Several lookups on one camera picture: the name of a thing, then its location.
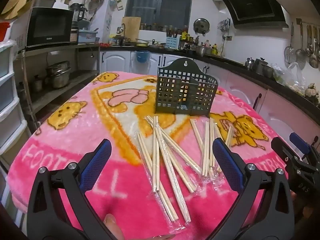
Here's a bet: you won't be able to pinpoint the dark framed window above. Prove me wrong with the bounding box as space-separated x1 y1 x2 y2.
124 0 195 32

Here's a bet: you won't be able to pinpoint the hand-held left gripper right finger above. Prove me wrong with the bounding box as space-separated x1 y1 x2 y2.
212 137 295 240

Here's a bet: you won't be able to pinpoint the dark green plastic utensil holder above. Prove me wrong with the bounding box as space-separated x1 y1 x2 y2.
154 58 218 117

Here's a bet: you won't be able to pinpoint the ginger root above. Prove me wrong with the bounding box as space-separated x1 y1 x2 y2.
304 82 320 98

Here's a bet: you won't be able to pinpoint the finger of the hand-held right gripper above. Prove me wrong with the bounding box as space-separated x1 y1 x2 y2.
271 136 300 166
289 133 313 156

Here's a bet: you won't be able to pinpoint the metal shelf rack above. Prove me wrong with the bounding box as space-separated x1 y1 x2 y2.
14 43 101 130

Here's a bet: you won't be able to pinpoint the bunch of wooden chopsticks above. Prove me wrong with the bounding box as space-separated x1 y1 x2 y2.
136 115 234 223

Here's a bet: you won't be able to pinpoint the blue hanging bucket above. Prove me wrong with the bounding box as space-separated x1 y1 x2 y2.
136 50 151 63

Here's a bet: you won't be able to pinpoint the grey metal box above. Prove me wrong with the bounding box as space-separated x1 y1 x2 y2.
32 0 56 8

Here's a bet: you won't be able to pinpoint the black microwave oven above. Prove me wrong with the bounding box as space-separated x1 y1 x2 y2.
26 7 74 48

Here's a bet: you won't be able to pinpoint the blue knife holder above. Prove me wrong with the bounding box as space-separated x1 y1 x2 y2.
166 36 181 50

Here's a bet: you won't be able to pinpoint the stacked steel pots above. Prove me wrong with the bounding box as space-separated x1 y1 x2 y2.
46 61 71 89

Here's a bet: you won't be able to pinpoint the white plastic drawer unit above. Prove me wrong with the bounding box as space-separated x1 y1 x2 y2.
0 39 28 161

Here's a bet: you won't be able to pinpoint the cluster of hanging metal tools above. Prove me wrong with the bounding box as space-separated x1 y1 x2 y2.
217 18 231 35

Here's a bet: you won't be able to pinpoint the red plastic container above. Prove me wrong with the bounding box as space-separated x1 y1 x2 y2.
0 22 11 42

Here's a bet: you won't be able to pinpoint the wooden cutting board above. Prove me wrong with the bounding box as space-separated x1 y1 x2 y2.
122 16 142 41

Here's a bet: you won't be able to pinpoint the hanging steel pan lid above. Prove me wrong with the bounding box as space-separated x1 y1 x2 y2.
193 18 210 35

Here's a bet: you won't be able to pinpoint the open steel pot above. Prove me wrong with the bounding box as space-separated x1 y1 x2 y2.
261 65 275 78

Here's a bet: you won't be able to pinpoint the light blue storage box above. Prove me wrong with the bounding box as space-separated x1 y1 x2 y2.
78 29 98 44

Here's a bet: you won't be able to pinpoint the person's left hand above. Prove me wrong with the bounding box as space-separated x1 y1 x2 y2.
103 213 177 240

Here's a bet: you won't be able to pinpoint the clear plastic bag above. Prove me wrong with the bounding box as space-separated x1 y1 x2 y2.
273 62 308 93

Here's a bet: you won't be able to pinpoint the cluster of sauce bottles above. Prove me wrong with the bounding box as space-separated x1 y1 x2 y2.
199 39 221 56

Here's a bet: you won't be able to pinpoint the black kitchen countertop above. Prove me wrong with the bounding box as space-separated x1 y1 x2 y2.
99 44 320 117

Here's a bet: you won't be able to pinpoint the countertop blender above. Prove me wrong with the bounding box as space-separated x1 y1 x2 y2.
69 3 86 29

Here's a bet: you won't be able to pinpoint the lidded steel pot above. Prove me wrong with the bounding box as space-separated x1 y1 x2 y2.
253 58 269 76

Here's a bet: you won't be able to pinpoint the small steel pot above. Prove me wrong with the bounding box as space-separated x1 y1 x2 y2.
33 76 45 92

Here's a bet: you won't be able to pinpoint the row of hanging metal ladles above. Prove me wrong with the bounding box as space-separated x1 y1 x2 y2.
283 18 320 70

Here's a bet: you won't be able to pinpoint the white kitchen cabinets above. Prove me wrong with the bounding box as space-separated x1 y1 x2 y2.
99 50 227 87

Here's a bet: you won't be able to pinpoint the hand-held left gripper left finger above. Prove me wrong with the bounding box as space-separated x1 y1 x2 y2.
26 139 113 240

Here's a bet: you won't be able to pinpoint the black range hood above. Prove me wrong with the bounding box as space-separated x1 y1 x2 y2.
216 0 288 29

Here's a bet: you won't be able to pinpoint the row of spice jars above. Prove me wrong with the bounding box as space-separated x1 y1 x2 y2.
139 23 190 33

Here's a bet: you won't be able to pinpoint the steel bowl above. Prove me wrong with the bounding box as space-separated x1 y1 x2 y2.
195 45 213 57

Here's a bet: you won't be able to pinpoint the pink kitchen cabinets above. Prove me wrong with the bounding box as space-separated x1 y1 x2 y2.
207 65 320 143

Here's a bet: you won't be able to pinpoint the pink printed blanket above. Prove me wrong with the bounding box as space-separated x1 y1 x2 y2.
6 70 292 240

